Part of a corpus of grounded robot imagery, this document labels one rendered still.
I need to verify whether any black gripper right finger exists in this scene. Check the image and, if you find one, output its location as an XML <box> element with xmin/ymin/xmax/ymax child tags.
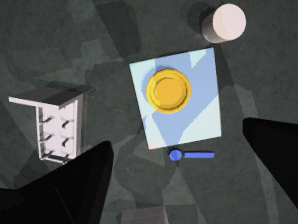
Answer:
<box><xmin>243</xmin><ymin>117</ymin><xmax>298</xmax><ymax>208</ymax></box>

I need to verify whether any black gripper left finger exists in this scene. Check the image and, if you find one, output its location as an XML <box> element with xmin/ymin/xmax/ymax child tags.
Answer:
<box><xmin>0</xmin><ymin>141</ymin><xmax>113</xmax><ymax>224</ymax></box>

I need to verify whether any white dish rack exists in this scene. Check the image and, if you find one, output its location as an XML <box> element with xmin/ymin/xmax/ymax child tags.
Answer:
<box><xmin>9</xmin><ymin>87</ymin><xmax>82</xmax><ymax>164</ymax></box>

